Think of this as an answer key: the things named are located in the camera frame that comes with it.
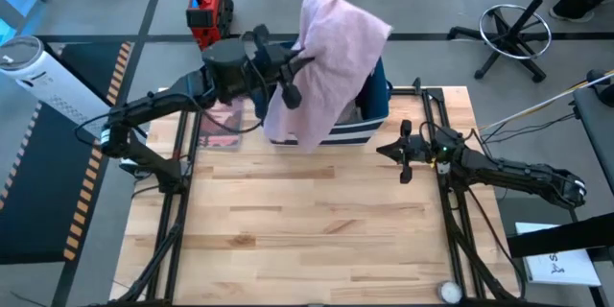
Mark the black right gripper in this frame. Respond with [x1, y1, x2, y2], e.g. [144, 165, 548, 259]
[376, 119, 441, 185]

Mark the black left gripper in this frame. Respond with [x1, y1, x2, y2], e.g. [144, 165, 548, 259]
[242, 23, 317, 110]

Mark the light pink heathered shirt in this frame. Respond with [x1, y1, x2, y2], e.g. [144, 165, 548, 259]
[262, 0, 393, 154]

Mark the navy white striped fabric basket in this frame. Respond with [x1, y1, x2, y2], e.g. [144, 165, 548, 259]
[251, 40, 390, 148]

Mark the pink printed magazine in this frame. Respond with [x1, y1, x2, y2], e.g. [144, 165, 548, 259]
[198, 98, 245, 151]

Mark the red black tool case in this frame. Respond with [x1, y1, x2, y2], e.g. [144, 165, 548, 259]
[185, 0, 235, 52]

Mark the white round disc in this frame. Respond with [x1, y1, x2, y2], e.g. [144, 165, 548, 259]
[437, 280, 464, 305]

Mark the long yellow white rod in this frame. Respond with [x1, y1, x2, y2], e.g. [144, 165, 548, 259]
[479, 70, 614, 133]

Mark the black office chair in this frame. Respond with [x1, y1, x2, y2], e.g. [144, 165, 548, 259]
[446, 0, 614, 83]

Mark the black slanted beam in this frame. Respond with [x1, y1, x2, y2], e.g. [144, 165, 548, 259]
[507, 213, 614, 260]

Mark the white paper sheet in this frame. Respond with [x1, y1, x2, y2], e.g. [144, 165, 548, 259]
[515, 222, 602, 287]

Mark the dark side table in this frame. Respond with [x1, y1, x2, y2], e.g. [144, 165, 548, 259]
[572, 69, 614, 194]

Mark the person's shoe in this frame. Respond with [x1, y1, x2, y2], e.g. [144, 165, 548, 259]
[549, 0, 596, 24]

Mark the white tower fan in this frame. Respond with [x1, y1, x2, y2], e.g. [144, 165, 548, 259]
[0, 35, 115, 139]

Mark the black floor mat striped edge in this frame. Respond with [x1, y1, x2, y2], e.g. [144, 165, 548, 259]
[0, 41, 133, 264]

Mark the black metal table frame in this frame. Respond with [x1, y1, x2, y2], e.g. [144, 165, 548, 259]
[90, 76, 524, 307]

